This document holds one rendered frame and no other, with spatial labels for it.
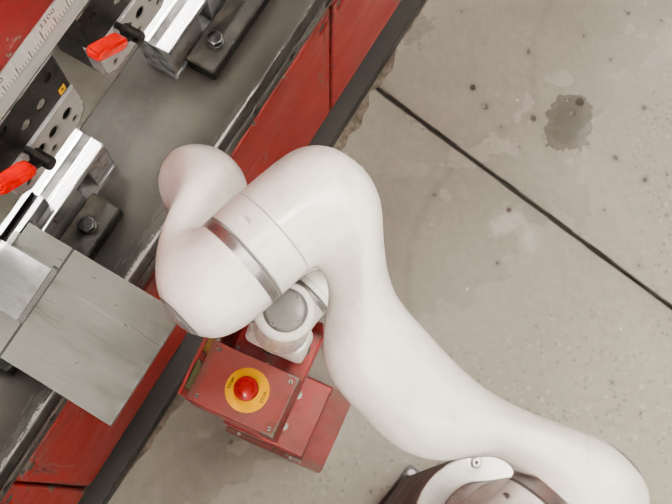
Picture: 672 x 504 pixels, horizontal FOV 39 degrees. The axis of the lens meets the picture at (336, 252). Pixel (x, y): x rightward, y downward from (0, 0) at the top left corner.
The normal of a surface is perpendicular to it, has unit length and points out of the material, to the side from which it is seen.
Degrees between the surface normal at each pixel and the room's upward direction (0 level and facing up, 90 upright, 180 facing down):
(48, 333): 0
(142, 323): 0
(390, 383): 22
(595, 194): 0
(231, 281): 27
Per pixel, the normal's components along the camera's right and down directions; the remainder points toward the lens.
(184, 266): -0.40, -0.41
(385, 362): 0.06, -0.07
